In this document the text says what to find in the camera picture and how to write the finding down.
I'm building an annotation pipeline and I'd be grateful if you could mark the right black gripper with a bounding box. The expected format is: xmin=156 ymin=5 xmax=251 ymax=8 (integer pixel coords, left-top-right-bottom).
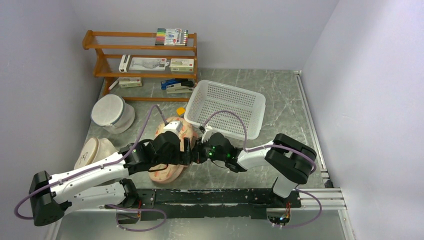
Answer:
xmin=191 ymin=136 xmax=227 ymax=165

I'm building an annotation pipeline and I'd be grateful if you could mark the floral pink mesh laundry bag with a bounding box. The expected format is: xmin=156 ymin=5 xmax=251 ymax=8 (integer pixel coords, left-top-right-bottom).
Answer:
xmin=148 ymin=116 xmax=198 ymax=184

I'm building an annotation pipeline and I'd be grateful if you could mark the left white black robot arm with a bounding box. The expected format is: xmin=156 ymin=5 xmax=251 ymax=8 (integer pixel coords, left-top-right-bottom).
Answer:
xmin=29 ymin=131 xmax=196 ymax=227

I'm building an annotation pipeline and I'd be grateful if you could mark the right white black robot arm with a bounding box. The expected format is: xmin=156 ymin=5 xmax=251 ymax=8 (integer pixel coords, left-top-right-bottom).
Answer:
xmin=190 ymin=132 xmax=317 ymax=207

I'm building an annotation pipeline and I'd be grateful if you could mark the white cylindrical mesh laundry bag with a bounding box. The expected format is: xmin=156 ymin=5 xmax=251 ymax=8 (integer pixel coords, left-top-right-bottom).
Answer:
xmin=90 ymin=94 xmax=135 ymax=134

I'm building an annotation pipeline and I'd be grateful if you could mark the small yellow block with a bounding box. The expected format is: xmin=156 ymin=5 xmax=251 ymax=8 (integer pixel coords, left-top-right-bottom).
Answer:
xmin=176 ymin=107 xmax=186 ymax=117

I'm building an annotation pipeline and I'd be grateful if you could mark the white perforated plastic basket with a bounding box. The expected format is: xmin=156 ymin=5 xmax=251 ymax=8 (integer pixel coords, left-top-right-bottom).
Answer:
xmin=184 ymin=80 xmax=266 ymax=140

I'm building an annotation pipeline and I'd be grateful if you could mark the grey black stapler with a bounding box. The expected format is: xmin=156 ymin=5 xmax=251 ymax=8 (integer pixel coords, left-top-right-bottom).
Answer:
xmin=166 ymin=81 xmax=195 ymax=94

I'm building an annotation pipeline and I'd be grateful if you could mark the blue stapler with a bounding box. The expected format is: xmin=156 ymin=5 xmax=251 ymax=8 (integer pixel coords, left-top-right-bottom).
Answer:
xmin=160 ymin=78 xmax=195 ymax=90

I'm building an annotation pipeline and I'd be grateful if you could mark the green white small box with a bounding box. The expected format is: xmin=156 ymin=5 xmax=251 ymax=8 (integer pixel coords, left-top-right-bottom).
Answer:
xmin=169 ymin=58 xmax=195 ymax=72

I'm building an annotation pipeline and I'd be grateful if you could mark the white box under shelf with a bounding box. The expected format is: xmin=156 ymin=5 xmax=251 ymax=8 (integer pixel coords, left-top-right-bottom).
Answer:
xmin=117 ymin=77 xmax=143 ymax=88

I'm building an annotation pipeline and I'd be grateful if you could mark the wooden three-tier shelf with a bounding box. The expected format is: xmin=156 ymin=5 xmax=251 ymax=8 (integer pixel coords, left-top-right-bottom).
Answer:
xmin=82 ymin=30 xmax=198 ymax=102

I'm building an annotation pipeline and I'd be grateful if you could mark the white red marker pen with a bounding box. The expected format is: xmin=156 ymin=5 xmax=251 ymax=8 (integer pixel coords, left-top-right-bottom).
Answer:
xmin=108 ymin=79 xmax=119 ymax=91

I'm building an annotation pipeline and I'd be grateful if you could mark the white flat packaged item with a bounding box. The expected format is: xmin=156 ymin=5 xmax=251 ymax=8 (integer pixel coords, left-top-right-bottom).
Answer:
xmin=129 ymin=57 xmax=170 ymax=71

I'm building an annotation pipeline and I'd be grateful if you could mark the coloured marker pen set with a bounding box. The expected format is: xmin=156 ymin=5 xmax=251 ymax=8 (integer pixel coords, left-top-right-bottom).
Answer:
xmin=155 ymin=28 xmax=189 ymax=46

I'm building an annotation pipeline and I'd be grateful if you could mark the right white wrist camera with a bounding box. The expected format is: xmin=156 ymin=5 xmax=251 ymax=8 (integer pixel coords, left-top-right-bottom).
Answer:
xmin=199 ymin=124 xmax=213 ymax=143

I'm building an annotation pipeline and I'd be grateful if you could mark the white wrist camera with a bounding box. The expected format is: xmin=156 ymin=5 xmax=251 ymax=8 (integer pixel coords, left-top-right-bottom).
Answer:
xmin=199 ymin=124 xmax=213 ymax=143
xmin=163 ymin=121 xmax=183 ymax=136

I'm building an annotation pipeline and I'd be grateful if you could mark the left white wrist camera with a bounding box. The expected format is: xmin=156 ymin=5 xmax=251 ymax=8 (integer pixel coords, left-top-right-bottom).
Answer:
xmin=163 ymin=121 xmax=183 ymax=136

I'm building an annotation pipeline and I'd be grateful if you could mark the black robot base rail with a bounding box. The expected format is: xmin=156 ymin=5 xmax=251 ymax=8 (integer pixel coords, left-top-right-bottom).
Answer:
xmin=116 ymin=188 xmax=302 ymax=224

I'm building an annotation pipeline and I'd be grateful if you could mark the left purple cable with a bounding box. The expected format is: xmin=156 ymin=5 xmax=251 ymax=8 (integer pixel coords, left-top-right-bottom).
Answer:
xmin=13 ymin=104 xmax=168 ymax=233

